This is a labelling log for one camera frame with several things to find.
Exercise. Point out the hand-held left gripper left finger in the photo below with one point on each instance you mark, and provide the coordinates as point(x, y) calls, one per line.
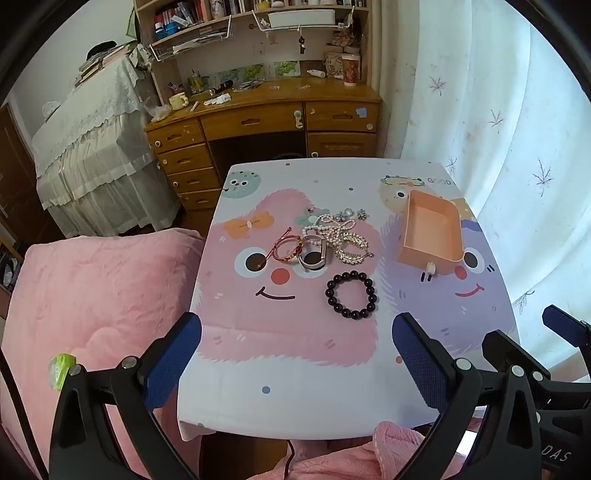
point(173, 357)

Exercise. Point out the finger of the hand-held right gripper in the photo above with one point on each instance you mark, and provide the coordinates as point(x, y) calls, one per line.
point(565, 325)
point(505, 350)

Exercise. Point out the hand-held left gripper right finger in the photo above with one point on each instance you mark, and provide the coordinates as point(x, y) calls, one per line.
point(418, 360)

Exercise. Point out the gold rhinestone hair clip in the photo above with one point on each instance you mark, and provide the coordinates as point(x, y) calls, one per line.
point(351, 251)

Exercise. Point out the orange plastic tray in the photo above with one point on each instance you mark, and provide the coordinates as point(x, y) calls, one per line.
point(429, 230)

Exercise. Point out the short pearl strand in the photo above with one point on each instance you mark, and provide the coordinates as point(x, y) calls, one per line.
point(334, 237)

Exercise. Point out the silver bangle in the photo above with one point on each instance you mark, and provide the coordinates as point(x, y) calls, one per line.
point(302, 263)

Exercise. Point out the pink fluffy blanket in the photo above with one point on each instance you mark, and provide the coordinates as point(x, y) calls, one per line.
point(92, 300)

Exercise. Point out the green packet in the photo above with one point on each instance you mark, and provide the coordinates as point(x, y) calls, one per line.
point(62, 369)

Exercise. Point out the cartoon printed tablecloth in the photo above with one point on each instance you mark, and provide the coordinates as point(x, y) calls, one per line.
point(286, 350)

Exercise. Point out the pink fleece clothing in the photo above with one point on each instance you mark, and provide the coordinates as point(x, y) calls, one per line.
point(351, 457)

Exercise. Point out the white lace covered furniture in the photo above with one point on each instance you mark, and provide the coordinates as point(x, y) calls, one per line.
point(97, 152)

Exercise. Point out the white leaf print curtain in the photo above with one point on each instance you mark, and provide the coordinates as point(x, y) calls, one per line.
point(485, 115)

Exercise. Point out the brown wooden door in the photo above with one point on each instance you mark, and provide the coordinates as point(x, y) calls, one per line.
point(16, 184)

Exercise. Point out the clear plastic bag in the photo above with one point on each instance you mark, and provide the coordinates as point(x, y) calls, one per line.
point(157, 110)

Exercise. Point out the wooden desk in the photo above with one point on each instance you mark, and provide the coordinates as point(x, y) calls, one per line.
point(258, 122)

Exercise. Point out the yellow mug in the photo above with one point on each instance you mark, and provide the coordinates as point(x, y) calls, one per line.
point(177, 101)

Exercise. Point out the red paper cup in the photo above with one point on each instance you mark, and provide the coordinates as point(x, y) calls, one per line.
point(351, 69)

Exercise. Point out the small white bottle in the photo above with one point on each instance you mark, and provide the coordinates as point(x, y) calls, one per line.
point(315, 73)

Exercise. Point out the stack of books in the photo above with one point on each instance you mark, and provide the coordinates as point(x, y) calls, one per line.
point(101, 57)

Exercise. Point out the brown paper bag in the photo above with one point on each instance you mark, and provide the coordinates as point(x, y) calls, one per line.
point(333, 62)

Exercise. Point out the wooden desk hutch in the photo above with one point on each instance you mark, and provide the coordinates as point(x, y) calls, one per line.
point(240, 50)

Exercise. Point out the hanging keys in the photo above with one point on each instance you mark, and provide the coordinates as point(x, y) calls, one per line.
point(301, 45)

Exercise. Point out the white box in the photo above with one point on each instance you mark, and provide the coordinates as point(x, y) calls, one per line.
point(300, 18)

